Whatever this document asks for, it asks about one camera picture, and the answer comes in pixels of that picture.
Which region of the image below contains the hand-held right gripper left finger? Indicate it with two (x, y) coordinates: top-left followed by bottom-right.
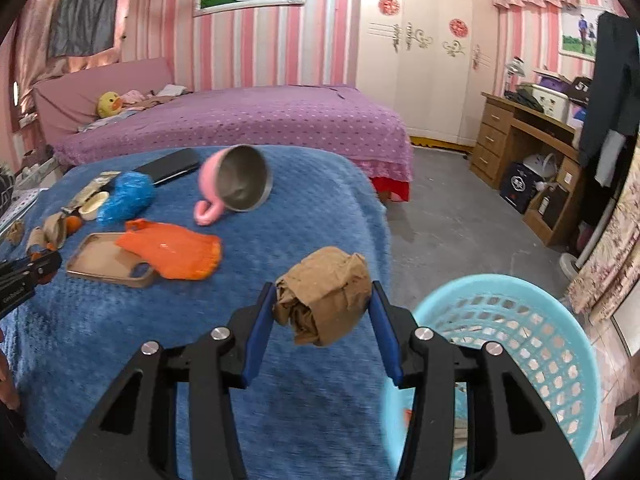
(56, 282), (277, 480)

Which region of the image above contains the blue fleece blanket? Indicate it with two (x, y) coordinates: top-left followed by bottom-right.
(0, 145), (401, 480)

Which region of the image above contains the white bag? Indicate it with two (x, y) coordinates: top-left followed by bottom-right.
(522, 152), (558, 181)

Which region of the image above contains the person's left hand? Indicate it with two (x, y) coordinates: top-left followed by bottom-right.
(0, 329), (22, 409)

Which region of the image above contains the brown paper ball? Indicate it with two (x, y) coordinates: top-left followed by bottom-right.
(274, 246), (373, 347)

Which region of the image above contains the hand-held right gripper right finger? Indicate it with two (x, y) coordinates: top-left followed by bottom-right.
(371, 280), (587, 480)

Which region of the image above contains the desk lamp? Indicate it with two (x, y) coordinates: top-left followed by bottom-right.
(504, 57), (525, 93)

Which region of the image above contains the beige printed snack packet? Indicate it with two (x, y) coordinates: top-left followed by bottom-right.
(62, 171), (122, 211)

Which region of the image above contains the orange plastic bag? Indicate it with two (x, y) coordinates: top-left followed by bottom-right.
(115, 218), (223, 281)

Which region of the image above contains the wooden desk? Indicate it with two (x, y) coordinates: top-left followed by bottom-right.
(470, 91), (588, 248)

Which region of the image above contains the cream wardrobe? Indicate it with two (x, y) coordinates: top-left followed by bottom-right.
(356, 0), (496, 148)

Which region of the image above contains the framed couple picture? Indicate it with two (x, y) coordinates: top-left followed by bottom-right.
(557, 5), (608, 61)

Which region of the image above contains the pink cup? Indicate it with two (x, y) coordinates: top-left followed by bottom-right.
(194, 144), (274, 226)

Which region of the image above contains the white fan stand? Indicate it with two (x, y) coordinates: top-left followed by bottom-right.
(559, 200), (618, 278)

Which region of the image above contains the tan phone case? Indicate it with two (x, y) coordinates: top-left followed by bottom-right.
(66, 232), (156, 289)

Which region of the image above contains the black quilted case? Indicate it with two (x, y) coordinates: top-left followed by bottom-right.
(134, 147), (202, 187)

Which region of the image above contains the pile of clothes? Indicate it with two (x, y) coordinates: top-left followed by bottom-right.
(145, 85), (193, 107)

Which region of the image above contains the white round lid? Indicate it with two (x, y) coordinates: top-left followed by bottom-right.
(77, 191), (111, 222)

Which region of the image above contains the dark blue box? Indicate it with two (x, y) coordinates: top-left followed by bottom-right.
(500, 161), (538, 215)

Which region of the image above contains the light blue plastic basket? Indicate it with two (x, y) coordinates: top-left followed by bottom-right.
(380, 274), (601, 480)

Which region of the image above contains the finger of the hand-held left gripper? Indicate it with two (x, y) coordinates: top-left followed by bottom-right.
(27, 249), (63, 286)

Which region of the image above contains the floral cloth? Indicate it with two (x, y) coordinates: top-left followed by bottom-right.
(567, 185), (640, 328)

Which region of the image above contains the crumpled blue plastic bag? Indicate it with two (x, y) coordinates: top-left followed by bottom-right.
(96, 171), (157, 226)

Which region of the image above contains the yellow duck plush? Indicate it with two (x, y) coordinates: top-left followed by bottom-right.
(96, 91), (123, 120)

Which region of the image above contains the light patterned cloth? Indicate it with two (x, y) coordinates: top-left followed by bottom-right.
(0, 187), (48, 233)

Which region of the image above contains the white box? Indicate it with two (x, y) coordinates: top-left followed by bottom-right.
(530, 82), (571, 123)

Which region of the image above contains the dark hanging jacket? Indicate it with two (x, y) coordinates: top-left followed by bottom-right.
(579, 10), (640, 168)

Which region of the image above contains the pink covered headboard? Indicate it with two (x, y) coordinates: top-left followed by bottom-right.
(32, 57), (176, 133)

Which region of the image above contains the grey hanging cloth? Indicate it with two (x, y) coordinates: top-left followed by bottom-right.
(47, 0), (126, 58)

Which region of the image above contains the purple dotted bedspread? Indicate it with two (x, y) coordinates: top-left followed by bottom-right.
(52, 85), (415, 196)

